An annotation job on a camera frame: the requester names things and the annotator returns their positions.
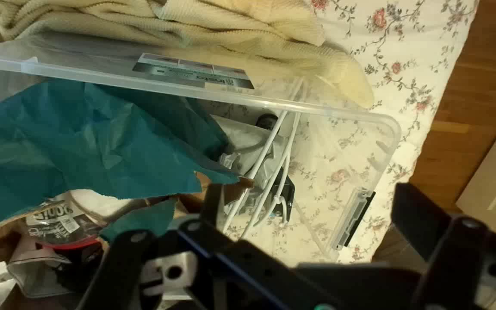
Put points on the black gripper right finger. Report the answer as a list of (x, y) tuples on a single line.
[(448, 259)]

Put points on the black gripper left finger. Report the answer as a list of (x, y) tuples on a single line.
[(116, 270)]

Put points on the teal cloth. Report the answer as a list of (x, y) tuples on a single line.
[(87, 144)]

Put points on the clear plastic storage container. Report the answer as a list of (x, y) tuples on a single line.
[(59, 63)]

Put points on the red white printed package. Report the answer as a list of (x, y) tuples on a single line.
[(52, 221)]

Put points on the brown cardboard piece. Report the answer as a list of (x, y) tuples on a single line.
[(224, 192)]

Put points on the floral bedspread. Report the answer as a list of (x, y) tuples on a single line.
[(409, 58)]

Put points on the white plastic clothes hanger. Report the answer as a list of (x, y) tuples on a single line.
[(274, 134)]

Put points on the cream blanket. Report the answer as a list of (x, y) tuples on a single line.
[(87, 18)]

